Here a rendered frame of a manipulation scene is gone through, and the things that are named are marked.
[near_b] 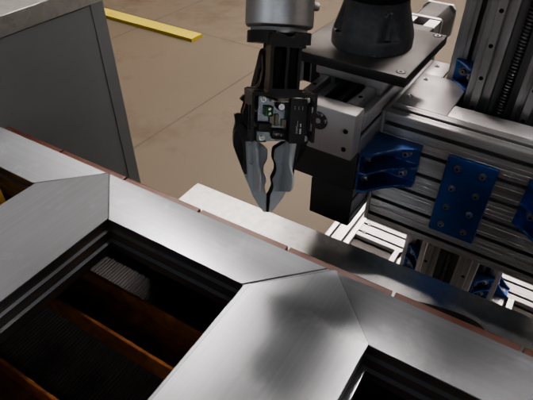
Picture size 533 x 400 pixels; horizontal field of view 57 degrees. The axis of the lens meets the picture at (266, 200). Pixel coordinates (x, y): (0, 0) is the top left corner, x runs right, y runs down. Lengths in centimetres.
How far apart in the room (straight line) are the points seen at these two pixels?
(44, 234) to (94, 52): 63
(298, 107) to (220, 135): 211
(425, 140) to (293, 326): 45
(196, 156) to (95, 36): 125
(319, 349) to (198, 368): 15
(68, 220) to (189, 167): 159
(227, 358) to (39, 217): 41
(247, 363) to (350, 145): 41
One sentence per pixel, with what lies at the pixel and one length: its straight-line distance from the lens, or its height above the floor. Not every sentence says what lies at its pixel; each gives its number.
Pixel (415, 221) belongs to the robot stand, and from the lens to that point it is 104.
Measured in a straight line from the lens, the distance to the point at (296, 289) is 69.
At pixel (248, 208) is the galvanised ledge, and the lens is 110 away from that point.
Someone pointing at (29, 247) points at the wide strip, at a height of 87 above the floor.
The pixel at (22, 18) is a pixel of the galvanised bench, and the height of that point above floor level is 103.
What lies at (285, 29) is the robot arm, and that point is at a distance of 54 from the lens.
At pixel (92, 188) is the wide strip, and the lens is 91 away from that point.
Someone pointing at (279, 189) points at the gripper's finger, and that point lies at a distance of 60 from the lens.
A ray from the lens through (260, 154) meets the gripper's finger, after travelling 59.
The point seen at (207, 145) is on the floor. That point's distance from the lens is 255.
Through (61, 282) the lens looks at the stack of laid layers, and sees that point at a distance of 80.
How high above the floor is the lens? 139
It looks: 40 degrees down
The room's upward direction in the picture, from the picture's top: straight up
